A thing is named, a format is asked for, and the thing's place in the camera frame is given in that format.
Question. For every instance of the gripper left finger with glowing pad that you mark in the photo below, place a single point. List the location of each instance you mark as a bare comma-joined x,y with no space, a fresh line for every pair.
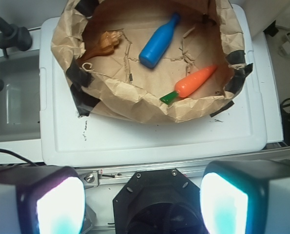
41,200

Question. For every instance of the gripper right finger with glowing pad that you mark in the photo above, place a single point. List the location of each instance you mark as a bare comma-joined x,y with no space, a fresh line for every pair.
246,197

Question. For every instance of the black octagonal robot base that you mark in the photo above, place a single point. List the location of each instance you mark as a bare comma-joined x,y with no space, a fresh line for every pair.
158,202

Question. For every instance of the blue plastic bottle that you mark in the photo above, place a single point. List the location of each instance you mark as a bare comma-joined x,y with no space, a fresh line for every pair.
159,42

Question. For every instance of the white plastic bin lid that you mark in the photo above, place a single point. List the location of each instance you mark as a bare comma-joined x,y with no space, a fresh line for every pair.
95,140

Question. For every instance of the orange toy carrot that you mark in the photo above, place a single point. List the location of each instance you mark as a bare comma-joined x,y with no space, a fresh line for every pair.
189,84

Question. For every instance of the white power adapter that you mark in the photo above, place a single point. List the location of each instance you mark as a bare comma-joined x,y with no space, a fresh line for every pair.
284,48

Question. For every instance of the crumpled brown paper bag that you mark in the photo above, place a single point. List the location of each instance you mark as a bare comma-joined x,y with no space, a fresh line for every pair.
119,86

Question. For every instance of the brown toy seashell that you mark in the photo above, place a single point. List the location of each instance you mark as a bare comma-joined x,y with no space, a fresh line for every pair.
105,45

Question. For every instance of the aluminium frame rail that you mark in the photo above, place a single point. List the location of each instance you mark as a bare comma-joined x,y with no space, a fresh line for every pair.
190,168

